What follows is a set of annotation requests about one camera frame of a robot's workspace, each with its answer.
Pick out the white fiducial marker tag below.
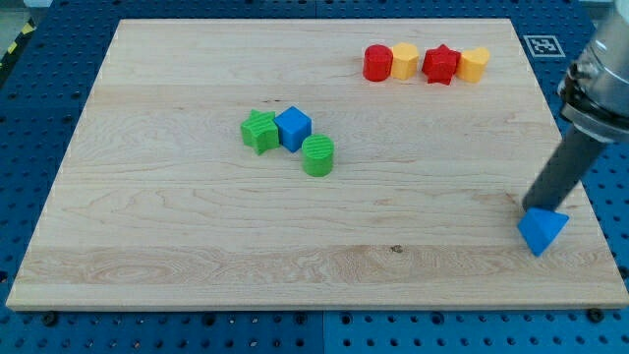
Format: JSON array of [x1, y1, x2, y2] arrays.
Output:
[[524, 34, 565, 58]]

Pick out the wooden board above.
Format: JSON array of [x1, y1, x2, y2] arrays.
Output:
[[7, 19, 628, 312]]

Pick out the blue triangle block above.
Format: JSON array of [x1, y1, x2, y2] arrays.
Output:
[[517, 207, 570, 257]]

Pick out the yellow pentagon block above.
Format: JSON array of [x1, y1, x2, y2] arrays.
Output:
[[390, 42, 420, 80]]

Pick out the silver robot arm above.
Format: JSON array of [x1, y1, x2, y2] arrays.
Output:
[[522, 0, 628, 211]]

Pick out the green star block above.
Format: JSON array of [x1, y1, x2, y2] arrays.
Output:
[[241, 109, 280, 154]]

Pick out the red star block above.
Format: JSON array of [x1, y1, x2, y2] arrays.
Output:
[[422, 44, 461, 86]]

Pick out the yellow heart block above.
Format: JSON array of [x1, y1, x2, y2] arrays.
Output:
[[455, 47, 490, 84]]

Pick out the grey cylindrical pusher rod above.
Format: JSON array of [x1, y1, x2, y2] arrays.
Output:
[[522, 126, 607, 211]]

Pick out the green cylinder block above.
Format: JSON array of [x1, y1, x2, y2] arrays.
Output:
[[302, 134, 334, 177]]

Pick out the blue cube block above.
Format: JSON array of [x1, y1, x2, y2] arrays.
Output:
[[274, 106, 312, 152]]

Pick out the red cylinder block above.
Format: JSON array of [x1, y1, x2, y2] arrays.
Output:
[[363, 44, 393, 82]]

